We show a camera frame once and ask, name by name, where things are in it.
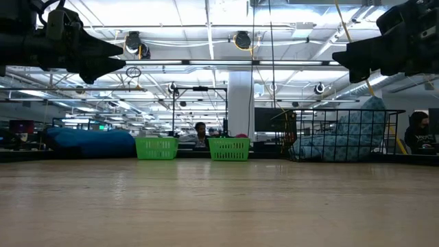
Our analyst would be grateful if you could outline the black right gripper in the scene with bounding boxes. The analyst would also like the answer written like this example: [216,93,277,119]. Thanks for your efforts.
[331,0,439,84]

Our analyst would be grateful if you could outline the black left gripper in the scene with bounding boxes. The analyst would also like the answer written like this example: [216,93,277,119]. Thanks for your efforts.
[0,28,127,85]

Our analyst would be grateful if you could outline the blue star-patterned cloth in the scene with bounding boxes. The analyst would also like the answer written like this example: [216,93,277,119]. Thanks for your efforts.
[289,96,388,163]

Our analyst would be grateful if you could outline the blue fabric pouch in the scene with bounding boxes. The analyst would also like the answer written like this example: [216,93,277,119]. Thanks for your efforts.
[45,127,137,159]

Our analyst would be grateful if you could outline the person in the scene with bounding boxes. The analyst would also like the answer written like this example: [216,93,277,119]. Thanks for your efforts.
[403,110,437,156]
[187,121,211,150]

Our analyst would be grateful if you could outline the black monitor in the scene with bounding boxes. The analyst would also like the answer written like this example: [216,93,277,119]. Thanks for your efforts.
[427,107,439,135]
[254,107,298,133]

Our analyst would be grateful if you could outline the left green block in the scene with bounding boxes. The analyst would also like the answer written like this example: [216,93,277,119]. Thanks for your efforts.
[134,137,180,161]

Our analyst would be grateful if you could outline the green block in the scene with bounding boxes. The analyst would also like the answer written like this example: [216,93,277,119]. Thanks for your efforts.
[134,137,180,161]
[208,137,252,162]

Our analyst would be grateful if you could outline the long ceiling light strip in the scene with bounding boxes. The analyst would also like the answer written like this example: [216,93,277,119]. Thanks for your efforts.
[125,59,341,67]

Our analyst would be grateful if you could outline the white square pillar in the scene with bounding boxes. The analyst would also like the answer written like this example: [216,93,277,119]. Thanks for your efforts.
[228,71,256,141]

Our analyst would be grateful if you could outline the right green block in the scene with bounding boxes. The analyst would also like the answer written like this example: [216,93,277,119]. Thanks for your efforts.
[208,137,252,162]

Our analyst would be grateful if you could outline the coiled black cable loop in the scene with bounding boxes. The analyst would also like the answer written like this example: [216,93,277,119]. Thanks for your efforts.
[125,66,143,79]

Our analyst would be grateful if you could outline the yellow hanging cable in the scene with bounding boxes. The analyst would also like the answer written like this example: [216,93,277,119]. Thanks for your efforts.
[334,0,410,156]

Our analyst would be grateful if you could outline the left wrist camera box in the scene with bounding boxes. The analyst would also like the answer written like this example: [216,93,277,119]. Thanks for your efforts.
[45,8,84,42]

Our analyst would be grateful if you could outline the black wire basket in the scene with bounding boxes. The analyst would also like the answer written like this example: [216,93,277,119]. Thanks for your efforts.
[273,108,406,163]

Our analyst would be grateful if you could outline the black hanging cable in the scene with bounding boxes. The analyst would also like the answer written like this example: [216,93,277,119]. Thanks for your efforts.
[268,0,276,110]
[248,0,257,117]

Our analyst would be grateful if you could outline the black metal stand frame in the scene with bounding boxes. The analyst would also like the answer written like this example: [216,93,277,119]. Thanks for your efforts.
[171,86,228,139]

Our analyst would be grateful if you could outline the black aluminium rig frame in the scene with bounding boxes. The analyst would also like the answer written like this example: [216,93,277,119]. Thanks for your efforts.
[0,150,439,166]

